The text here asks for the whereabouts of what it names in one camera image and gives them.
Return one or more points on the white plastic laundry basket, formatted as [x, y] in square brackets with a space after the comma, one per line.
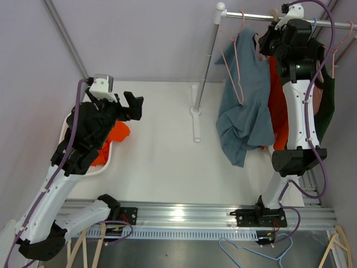
[92, 170]

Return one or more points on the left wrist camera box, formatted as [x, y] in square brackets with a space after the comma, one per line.
[100, 88]

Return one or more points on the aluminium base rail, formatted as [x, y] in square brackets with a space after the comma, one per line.
[174, 221]

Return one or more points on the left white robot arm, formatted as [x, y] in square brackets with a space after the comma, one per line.
[42, 234]

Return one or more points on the pink wire hanger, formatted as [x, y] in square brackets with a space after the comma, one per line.
[238, 90]

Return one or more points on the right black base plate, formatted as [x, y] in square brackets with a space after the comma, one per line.
[248, 217]

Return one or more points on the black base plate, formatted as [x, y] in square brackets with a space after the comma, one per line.
[248, 217]
[127, 214]

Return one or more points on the green and pink shirt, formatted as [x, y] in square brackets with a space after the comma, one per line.
[323, 91]

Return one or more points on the orange t shirt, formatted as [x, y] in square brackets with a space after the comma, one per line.
[278, 107]
[118, 134]

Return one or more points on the metal clothes rack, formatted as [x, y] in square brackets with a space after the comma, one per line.
[220, 13]

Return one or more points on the wooden hangers bottom left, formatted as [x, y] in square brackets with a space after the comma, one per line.
[82, 243]

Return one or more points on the wooden hanger bottom right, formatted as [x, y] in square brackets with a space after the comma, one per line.
[338, 250]

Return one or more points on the blue grey t shirt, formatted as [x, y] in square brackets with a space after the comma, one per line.
[248, 126]

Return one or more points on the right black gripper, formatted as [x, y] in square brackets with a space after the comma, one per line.
[264, 41]

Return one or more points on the blue wire hanger on floor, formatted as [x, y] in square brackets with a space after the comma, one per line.
[278, 259]

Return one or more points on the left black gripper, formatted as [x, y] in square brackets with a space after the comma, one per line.
[134, 111]

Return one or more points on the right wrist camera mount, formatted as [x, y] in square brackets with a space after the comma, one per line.
[294, 11]

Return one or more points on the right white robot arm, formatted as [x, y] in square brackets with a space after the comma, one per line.
[288, 44]

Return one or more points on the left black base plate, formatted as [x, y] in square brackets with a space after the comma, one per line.
[127, 214]

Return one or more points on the wooden hanger on rail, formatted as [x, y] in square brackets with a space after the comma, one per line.
[275, 14]

